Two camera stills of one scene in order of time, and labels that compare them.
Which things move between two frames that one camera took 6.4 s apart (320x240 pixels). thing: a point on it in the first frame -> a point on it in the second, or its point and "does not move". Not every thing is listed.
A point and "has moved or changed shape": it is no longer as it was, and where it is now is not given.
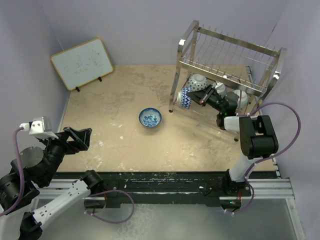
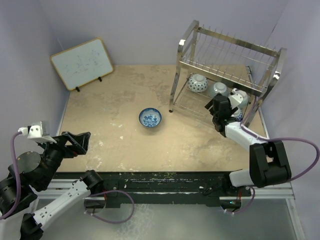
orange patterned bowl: [184, 101] has moved or changed shape
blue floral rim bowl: [149, 117] does not move
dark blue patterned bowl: [197, 82] does not move
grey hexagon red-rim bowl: [221, 90] does not move
